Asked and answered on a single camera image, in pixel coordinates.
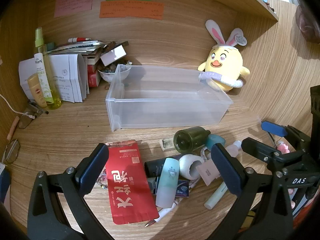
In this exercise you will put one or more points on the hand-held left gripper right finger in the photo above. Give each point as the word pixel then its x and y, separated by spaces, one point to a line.
pixel 225 170

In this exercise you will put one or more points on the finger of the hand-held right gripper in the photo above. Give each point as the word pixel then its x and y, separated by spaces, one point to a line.
pixel 257 148
pixel 272 128

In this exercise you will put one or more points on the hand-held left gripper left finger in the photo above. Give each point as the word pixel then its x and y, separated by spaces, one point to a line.
pixel 93 163

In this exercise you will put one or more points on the small pink card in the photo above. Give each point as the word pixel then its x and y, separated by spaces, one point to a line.
pixel 207 173

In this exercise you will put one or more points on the pale green pen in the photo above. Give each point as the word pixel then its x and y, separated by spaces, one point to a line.
pixel 215 196

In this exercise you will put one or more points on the teal tape roll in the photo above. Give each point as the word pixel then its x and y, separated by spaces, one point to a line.
pixel 215 140

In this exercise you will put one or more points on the white bandage roll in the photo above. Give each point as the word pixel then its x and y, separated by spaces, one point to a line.
pixel 186 165

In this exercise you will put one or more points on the red foil packet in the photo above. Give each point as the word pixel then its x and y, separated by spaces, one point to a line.
pixel 127 187

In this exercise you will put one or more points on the dark green bottle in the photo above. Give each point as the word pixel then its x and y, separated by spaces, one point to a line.
pixel 190 140

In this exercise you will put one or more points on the small blue box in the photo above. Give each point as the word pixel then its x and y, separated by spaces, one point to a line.
pixel 182 188

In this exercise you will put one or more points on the translucent teal bottle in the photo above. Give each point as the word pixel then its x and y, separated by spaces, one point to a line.
pixel 167 185

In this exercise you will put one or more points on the black tube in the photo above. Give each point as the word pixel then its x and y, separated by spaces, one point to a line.
pixel 153 167

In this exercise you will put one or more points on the white pen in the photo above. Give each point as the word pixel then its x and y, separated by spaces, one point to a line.
pixel 165 212

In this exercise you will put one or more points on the clear plastic bin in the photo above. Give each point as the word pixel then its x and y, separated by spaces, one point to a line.
pixel 162 110

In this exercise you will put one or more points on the pink flower clip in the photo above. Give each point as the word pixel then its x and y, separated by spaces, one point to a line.
pixel 282 148

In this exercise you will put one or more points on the small white dropper bottle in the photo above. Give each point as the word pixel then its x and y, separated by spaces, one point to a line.
pixel 233 148

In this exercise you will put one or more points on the white eraser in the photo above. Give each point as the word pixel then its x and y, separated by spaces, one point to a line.
pixel 167 144

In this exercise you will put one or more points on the yellow-green spray bottle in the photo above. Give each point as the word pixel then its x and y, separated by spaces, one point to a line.
pixel 54 97

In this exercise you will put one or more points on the yellow chick plush toy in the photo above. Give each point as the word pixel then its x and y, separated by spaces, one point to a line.
pixel 225 60

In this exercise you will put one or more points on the white bowl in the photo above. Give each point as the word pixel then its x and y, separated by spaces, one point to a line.
pixel 112 76

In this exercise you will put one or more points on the folded white papers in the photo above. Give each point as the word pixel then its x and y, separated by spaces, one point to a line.
pixel 67 77

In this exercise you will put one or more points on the tan cosmetic tube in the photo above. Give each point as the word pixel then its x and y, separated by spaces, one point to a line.
pixel 35 90

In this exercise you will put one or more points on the pile of glass pebbles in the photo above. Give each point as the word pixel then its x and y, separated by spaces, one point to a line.
pixel 107 68

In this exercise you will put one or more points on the white cosmetic tube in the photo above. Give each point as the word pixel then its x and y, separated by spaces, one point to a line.
pixel 42 75

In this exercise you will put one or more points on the small white box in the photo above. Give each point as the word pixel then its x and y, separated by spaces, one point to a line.
pixel 113 55

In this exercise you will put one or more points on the stack of booklets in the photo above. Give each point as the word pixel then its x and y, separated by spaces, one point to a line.
pixel 80 48

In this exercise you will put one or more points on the brown hair clip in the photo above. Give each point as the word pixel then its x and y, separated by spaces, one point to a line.
pixel 111 46

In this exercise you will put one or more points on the small teal container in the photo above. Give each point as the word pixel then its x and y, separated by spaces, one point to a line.
pixel 50 46

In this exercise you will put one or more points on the red and white marker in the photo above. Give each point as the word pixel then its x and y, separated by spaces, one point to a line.
pixel 78 39

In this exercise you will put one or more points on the wooden shelf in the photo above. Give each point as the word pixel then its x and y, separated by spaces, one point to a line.
pixel 252 2

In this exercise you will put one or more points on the orange paper note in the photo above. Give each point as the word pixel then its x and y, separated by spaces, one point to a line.
pixel 131 10

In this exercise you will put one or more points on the pink paper note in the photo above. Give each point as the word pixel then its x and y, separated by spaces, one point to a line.
pixel 73 2

